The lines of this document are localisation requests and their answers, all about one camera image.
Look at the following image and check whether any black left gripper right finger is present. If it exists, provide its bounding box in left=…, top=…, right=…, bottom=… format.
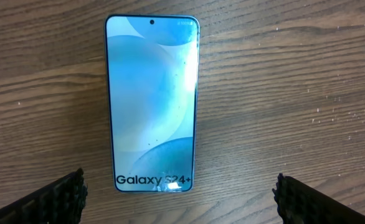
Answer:
left=272, top=173, right=365, bottom=224

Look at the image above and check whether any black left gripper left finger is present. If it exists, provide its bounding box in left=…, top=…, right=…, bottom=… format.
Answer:
left=0, top=168, right=88, bottom=224

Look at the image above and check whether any blue Galaxy smartphone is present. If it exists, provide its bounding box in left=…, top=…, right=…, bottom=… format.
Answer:
left=104, top=14, right=201, bottom=192

